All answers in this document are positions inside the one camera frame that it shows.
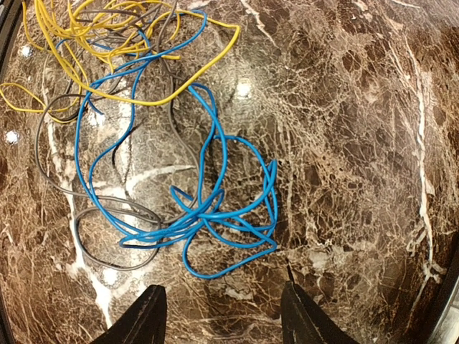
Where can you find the black front rail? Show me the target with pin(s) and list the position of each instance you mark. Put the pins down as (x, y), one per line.
(443, 320)

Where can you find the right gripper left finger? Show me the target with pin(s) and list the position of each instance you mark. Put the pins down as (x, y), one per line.
(143, 322)

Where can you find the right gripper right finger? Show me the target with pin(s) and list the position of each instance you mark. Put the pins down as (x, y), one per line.
(303, 321)

